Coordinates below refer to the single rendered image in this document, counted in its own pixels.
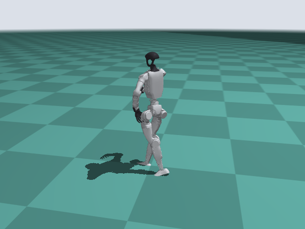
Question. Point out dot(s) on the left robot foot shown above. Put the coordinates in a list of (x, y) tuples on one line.
[(164, 171)]

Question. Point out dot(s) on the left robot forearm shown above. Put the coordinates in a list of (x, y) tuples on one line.
[(135, 102)]

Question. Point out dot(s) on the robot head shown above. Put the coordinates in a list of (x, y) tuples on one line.
[(152, 56)]

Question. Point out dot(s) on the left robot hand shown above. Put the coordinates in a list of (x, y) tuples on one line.
[(138, 115)]

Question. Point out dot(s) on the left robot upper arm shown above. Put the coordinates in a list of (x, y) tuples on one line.
[(140, 83)]

